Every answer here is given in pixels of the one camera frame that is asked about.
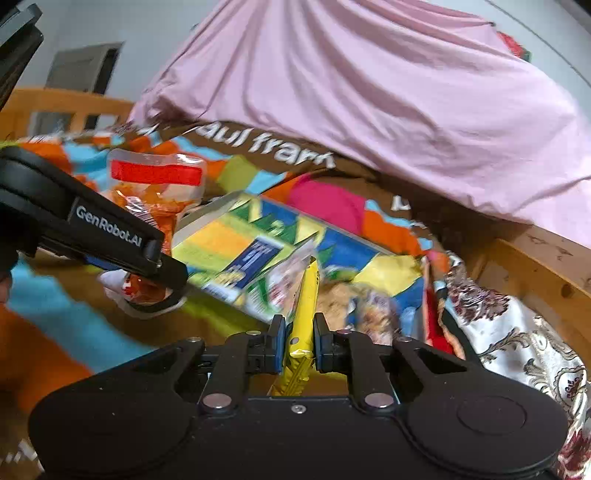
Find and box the white green snack packet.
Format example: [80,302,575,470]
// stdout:
[245,251,315,324]

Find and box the orange snack bag red label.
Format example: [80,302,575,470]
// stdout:
[98,148,207,319]

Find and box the red floral cloth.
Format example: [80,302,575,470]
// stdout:
[496,31,532,63]

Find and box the grey door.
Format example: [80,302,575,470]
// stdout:
[34,42,124,134]

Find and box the wooden bed frame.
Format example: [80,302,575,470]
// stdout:
[0,88,591,356]

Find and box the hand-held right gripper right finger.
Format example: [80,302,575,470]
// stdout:
[313,314,478,411]

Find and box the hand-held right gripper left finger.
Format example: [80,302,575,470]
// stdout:
[157,315,284,413]

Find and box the brown fluffy snack packet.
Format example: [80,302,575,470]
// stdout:
[318,281,358,330]

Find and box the colourful patterned tray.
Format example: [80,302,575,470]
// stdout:
[171,190,432,344]

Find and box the clear nut bar packet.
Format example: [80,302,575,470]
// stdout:
[353,295,402,344]

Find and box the colourful printed blanket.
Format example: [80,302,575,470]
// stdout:
[0,121,458,480]

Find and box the pink bed sheet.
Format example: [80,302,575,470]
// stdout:
[129,0,591,227]

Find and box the blue snack packet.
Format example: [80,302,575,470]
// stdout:
[203,237,284,301]

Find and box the yellow snack packet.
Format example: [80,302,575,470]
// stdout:
[268,256,321,397]

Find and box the floral satin quilt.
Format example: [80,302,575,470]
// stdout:
[434,251,591,480]

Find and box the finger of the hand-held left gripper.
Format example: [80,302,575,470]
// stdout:
[121,294,187,320]
[84,255,189,291]

